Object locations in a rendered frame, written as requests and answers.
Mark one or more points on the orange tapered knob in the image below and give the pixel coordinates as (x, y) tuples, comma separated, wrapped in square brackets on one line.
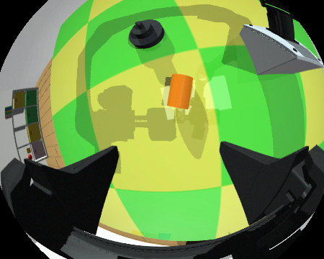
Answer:
[(180, 91)]

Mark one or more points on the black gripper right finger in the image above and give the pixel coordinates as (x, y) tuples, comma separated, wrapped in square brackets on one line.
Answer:
[(257, 178)]

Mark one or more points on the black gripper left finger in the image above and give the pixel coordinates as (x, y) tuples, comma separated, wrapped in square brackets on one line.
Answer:
[(81, 187)]

